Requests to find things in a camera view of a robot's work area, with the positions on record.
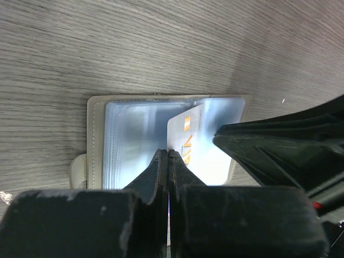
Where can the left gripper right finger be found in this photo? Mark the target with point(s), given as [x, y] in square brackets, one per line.
[222, 221]

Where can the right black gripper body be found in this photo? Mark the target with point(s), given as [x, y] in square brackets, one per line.
[328, 201]

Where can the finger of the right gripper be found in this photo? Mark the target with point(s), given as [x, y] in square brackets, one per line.
[303, 149]

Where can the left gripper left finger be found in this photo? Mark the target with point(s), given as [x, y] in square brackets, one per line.
[131, 222]

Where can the white VIP card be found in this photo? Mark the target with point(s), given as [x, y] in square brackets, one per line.
[191, 134]

